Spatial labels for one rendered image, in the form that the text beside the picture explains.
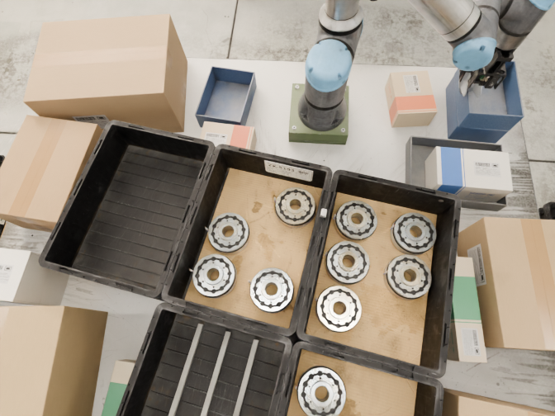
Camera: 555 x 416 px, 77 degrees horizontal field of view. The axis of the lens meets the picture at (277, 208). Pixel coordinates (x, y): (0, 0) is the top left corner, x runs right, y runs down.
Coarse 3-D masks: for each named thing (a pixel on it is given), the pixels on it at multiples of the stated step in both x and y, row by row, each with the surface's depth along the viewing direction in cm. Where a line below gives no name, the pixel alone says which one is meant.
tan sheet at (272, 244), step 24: (240, 192) 93; (264, 192) 93; (312, 192) 92; (216, 216) 91; (264, 216) 91; (264, 240) 88; (288, 240) 88; (240, 264) 86; (264, 264) 86; (288, 264) 86; (192, 288) 85; (240, 288) 84; (240, 312) 82; (264, 312) 82; (288, 312) 82
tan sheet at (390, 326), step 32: (384, 224) 89; (384, 256) 86; (416, 256) 86; (320, 288) 84; (352, 288) 83; (384, 288) 83; (384, 320) 81; (416, 320) 80; (384, 352) 78; (416, 352) 78
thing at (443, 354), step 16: (336, 176) 83; (352, 176) 83; (368, 176) 83; (432, 192) 82; (320, 240) 79; (448, 256) 76; (448, 272) 74; (448, 288) 74; (304, 304) 73; (448, 304) 72; (304, 320) 72; (448, 320) 71; (304, 336) 71; (448, 336) 70; (352, 352) 69; (368, 352) 69; (416, 368) 68
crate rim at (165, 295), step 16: (224, 144) 87; (272, 160) 86; (288, 160) 85; (208, 176) 86; (192, 208) 81; (320, 208) 80; (192, 224) 80; (320, 224) 79; (176, 256) 78; (176, 272) 77; (304, 272) 75; (304, 288) 74; (176, 304) 74; (192, 304) 74; (240, 320) 72; (256, 320) 72
